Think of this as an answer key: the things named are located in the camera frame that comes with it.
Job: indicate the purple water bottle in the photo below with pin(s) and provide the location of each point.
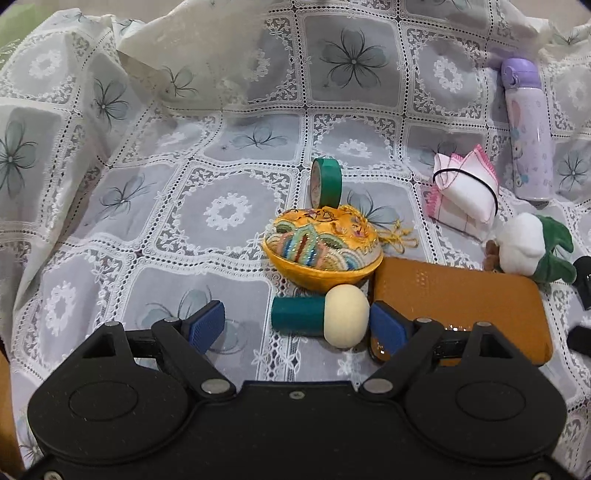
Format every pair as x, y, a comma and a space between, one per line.
531, 138

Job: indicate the brown leather wallet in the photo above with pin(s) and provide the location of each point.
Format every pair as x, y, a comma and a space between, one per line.
461, 295

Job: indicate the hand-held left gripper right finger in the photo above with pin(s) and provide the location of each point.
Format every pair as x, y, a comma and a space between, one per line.
388, 327

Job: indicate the white green plush toy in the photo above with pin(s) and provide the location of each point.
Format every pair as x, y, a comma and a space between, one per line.
521, 240

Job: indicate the black cylinder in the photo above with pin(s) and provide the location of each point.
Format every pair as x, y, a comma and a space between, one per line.
581, 340

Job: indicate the green embroidered pillow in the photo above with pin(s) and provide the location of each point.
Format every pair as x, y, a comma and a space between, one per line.
4, 44

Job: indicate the pink white folded handkerchief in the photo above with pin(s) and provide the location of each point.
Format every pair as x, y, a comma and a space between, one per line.
466, 198

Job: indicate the white floral lace tablecloth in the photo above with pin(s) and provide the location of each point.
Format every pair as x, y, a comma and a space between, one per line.
231, 212

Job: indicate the yellow embroidered pincushion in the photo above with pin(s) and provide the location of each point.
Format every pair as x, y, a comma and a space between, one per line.
318, 272

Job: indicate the green tape roll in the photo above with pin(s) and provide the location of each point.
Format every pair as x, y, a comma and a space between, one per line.
330, 182

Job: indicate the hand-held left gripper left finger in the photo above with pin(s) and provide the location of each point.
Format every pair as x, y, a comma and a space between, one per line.
205, 325

